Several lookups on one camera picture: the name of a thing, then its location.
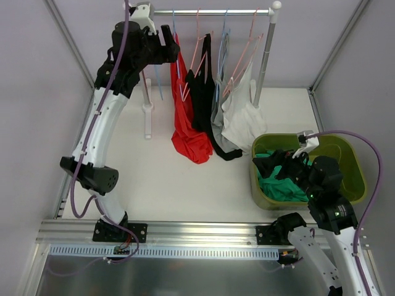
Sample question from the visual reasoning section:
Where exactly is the aluminium corner frame post right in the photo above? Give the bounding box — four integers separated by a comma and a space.
308, 0, 373, 95

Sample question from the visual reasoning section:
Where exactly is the white slotted cable duct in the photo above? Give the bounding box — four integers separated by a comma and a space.
49, 244, 280, 261

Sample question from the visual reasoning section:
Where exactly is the grey tank top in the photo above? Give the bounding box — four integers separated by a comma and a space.
210, 74, 243, 158

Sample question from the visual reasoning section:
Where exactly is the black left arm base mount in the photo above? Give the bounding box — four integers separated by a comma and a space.
92, 220, 148, 244

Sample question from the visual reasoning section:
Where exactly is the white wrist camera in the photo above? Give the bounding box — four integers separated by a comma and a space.
292, 130, 319, 158
129, 1, 157, 35

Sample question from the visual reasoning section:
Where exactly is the black tank top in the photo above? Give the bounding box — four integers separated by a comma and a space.
185, 33, 242, 161

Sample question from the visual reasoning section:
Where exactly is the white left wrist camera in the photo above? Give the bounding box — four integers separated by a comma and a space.
129, 1, 157, 35

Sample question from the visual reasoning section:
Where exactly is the light blue hanger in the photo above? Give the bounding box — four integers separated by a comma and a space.
154, 65, 164, 100

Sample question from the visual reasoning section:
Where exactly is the olive green plastic basket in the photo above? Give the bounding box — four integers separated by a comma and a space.
250, 133, 367, 210

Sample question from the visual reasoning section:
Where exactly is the red tank top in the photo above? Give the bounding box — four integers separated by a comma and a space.
169, 30, 214, 165

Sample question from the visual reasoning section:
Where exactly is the blue hanger under grey top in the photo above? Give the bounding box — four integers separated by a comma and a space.
215, 9, 230, 103

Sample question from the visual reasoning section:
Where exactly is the pink hanger under black top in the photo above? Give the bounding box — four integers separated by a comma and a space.
180, 8, 215, 101

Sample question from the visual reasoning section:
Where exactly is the white tank top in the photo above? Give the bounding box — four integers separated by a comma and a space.
222, 61, 267, 153

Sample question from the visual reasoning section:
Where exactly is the silver clothes rack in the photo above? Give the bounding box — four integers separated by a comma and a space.
141, 1, 283, 141

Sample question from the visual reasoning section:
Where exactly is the aluminium corner frame post left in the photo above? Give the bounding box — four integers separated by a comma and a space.
43, 0, 94, 88

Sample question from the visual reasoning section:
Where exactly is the pink hanger under white top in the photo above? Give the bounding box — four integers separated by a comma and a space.
222, 8, 264, 96

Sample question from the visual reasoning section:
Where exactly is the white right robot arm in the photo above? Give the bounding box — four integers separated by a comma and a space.
252, 150, 380, 295

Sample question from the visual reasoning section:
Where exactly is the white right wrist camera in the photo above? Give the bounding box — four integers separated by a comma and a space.
292, 130, 319, 158

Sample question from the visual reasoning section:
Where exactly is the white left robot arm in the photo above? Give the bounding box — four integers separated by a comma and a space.
60, 21, 180, 241

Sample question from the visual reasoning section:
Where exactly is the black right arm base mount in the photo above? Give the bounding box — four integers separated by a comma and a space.
255, 224, 291, 245

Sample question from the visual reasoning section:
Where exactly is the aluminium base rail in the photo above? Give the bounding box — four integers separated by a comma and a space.
36, 219, 270, 248

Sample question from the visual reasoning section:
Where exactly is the aluminium corner frame post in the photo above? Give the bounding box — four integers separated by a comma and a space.
43, 0, 94, 88
308, 0, 373, 95

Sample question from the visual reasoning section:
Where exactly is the green tank top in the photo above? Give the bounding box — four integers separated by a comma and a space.
254, 150, 308, 202

